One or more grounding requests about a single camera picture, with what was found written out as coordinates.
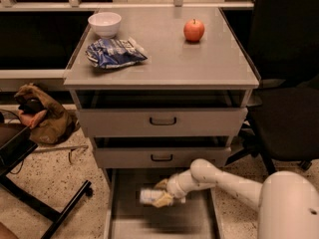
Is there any top grey drawer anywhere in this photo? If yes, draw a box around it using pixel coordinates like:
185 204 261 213
78 108 247 137

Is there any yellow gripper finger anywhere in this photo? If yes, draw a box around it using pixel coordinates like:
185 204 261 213
153 192 173 208
155 179 167 189

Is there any black middle drawer handle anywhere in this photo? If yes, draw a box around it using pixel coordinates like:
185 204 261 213
151 154 173 162

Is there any grey drawer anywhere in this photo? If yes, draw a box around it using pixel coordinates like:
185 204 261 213
104 168 220 239
94 147 231 168
78 108 247 137

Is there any black drawer handle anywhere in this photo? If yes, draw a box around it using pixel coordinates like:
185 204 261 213
151 154 173 162
149 118 177 126

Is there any grey drawer cabinet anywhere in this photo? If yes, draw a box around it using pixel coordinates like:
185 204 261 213
63 6 261 239

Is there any brown bag on floor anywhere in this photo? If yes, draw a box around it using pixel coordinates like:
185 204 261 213
14 84 75 144

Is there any red apple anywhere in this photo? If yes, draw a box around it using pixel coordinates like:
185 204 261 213
183 19 205 42

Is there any bottom grey drawer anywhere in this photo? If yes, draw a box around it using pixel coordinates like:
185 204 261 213
104 168 220 239

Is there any grey shelf rail left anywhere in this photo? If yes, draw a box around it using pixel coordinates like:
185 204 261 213
0 69 68 92

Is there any middle grey drawer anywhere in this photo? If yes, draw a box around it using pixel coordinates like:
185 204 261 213
94 147 231 168

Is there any black top drawer handle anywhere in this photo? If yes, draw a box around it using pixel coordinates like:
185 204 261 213
149 118 177 126

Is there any white bowl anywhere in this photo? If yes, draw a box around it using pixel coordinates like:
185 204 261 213
88 12 122 39

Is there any black stand with base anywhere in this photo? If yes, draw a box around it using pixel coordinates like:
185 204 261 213
0 123 93 239

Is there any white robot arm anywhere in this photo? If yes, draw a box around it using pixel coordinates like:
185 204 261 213
152 159 319 239

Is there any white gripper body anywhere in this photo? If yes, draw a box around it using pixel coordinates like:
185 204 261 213
166 172 192 199

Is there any black office chair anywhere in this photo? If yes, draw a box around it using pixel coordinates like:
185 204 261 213
227 0 319 174

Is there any blue chip bag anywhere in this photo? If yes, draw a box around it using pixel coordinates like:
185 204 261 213
86 38 148 70

